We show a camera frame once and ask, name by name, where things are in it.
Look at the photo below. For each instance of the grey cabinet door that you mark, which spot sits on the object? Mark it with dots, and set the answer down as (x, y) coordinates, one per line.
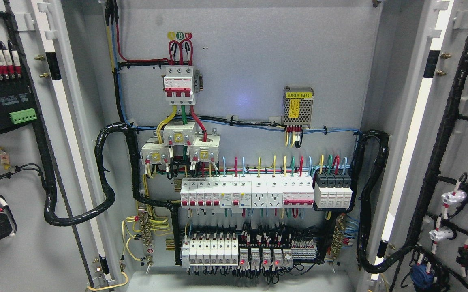
(414, 211)
(42, 257)

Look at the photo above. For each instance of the white current transformer group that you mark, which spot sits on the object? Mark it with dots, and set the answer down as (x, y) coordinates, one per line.
(181, 139)

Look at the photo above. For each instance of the metal mesh power supply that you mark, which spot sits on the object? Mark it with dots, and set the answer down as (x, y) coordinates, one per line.
(297, 105)

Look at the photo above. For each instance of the red white main breaker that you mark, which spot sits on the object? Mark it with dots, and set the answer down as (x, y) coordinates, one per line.
(181, 83)

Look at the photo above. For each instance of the black surge protector module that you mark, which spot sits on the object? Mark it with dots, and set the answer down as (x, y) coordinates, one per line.
(332, 192)

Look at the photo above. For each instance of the lower relay and breaker row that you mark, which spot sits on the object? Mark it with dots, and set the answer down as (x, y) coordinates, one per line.
(247, 251)

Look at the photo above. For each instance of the brass ground terminal bar left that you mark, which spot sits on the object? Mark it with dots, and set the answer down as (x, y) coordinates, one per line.
(146, 235)

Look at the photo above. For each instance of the brass terminal bar right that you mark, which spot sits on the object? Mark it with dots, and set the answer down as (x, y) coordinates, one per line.
(338, 236)

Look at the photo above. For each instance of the black digital power meter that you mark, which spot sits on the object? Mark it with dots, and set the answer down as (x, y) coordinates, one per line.
(15, 95)

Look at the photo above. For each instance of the white DIN rail breaker row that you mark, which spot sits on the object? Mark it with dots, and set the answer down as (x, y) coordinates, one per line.
(248, 191)

